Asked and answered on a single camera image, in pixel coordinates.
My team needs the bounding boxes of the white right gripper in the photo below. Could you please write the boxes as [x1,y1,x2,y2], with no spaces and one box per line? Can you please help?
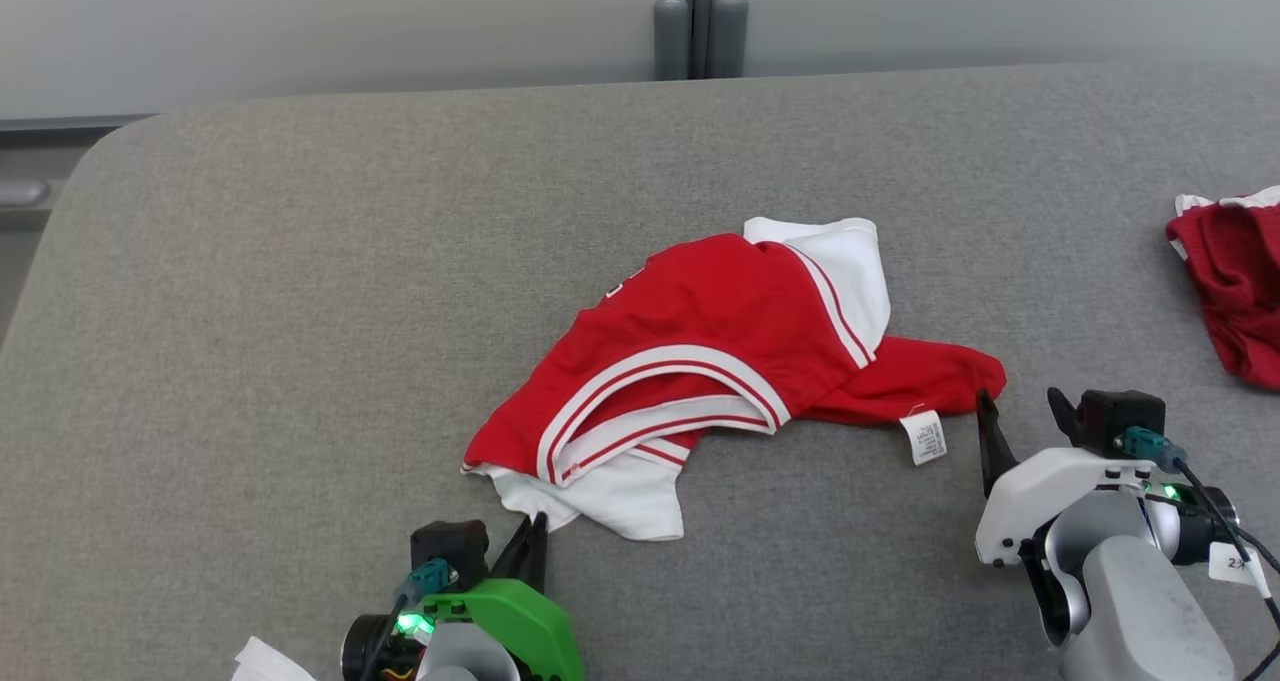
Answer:
[975,387,1241,568]

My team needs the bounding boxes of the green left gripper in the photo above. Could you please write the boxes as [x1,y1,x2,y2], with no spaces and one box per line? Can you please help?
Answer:
[340,511,587,681]

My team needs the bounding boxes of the red shorts with white stripe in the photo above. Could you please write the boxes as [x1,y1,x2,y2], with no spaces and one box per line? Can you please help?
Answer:
[1165,185,1280,392]

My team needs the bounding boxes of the red basketball jersey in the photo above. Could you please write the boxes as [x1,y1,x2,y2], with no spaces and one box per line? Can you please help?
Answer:
[460,216,1008,542]

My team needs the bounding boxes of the grey fabric sofa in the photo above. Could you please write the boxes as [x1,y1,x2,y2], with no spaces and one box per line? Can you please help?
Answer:
[0,61,1280,681]

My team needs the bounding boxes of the left arm cable teal plug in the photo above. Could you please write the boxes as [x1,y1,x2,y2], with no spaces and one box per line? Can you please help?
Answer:
[358,558,459,681]

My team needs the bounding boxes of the arm cable teal plug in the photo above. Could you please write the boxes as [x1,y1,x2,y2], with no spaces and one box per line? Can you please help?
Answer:
[358,558,459,681]
[1120,426,1280,681]

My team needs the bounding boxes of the right arm cable teal plug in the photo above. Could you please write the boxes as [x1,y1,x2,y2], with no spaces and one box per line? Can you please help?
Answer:
[1120,426,1280,681]

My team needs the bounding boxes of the grey upright post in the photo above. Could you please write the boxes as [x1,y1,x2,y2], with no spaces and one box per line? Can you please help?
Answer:
[653,0,750,82]

